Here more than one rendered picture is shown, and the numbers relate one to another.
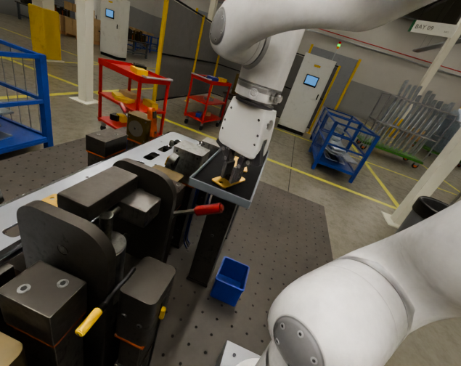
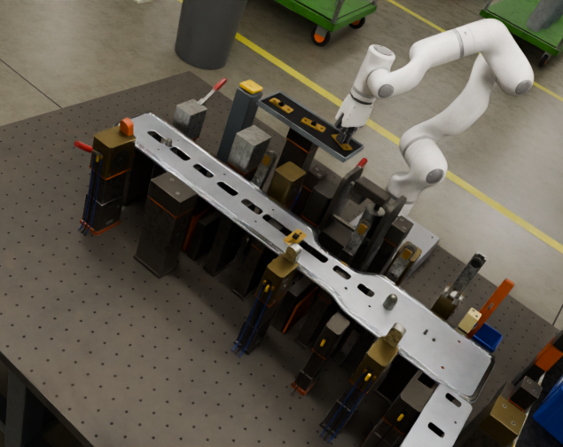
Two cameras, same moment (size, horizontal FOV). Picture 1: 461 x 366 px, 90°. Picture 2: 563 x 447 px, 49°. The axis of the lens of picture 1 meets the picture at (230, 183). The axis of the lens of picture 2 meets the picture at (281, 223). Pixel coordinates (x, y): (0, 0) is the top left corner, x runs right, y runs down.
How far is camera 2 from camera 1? 1.93 m
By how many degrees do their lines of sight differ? 62
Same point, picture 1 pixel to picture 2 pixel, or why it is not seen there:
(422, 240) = (446, 126)
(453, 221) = (453, 120)
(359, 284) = (433, 147)
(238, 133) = (359, 118)
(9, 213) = (307, 260)
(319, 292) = (433, 158)
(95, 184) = (376, 190)
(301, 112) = not seen: outside the picture
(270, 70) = not seen: hidden behind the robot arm
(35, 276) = (399, 224)
